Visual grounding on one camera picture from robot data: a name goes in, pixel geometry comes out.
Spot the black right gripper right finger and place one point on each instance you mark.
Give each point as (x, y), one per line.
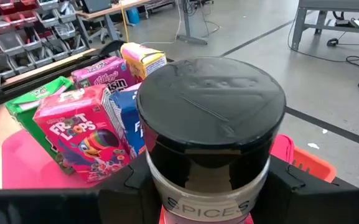
(316, 205)

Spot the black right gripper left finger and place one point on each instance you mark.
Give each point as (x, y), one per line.
(58, 207)

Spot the red Froot Loops box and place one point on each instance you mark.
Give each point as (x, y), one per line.
(82, 133)

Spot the green Apple Jacks box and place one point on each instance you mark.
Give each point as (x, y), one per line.
(26, 109)

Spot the blue Frosted Flakes box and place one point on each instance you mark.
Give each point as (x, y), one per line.
(129, 121)

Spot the purple Raisin Bran box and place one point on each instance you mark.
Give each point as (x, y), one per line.
(104, 74)

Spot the spice jar black lid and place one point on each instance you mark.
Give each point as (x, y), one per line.
(210, 109)

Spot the yellow Corn Pops box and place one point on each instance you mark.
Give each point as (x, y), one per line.
(142, 59)

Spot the orange slotted plastic basket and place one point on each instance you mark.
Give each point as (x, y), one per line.
(316, 165)

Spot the pink plastic tray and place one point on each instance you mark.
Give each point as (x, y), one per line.
(26, 168)

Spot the storage bin rack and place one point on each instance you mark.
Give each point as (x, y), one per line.
(26, 31)

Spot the power strip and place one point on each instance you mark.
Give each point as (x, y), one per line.
(356, 23)

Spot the grey metal workbench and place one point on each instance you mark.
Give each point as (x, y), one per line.
(322, 15)

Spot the wooden-top workbench grey legs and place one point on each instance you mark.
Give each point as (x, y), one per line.
(110, 12)

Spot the small blue bucket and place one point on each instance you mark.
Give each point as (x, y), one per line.
(133, 15)

